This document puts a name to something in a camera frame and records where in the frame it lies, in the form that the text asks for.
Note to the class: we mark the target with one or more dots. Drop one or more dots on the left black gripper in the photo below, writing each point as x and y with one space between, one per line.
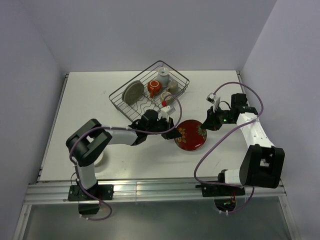
171 134

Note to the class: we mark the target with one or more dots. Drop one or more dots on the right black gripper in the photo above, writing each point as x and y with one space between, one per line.
207 125

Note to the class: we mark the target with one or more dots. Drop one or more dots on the red floral plate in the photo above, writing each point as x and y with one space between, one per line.
192 136

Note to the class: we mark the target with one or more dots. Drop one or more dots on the small brown speckled cup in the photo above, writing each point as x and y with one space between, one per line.
166 96

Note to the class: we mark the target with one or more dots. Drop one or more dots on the small grey espresso cup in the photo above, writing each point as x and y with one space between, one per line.
173 87

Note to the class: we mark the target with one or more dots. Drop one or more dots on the orange black patterned cup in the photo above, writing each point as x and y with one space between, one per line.
154 87

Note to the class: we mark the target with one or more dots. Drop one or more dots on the grey stoneware saucer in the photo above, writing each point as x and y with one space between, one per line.
133 92

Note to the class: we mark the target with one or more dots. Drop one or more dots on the light blue ceramic mug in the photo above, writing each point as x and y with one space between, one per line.
163 76

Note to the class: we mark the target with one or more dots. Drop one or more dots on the white ceramic bowl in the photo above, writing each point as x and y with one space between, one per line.
99 160

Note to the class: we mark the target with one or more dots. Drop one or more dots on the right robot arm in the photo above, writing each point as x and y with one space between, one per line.
263 162

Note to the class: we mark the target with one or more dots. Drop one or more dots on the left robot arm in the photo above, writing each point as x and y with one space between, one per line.
89 141

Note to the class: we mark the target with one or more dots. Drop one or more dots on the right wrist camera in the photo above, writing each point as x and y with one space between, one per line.
214 100

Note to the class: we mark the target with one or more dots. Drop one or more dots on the dark wire dish rack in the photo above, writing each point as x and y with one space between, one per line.
135 110

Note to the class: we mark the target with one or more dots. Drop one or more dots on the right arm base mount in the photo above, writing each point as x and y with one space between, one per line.
226 204

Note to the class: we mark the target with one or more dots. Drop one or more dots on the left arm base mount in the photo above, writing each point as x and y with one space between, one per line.
102 192

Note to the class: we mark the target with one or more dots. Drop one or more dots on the aluminium extrusion rail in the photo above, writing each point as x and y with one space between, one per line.
141 190

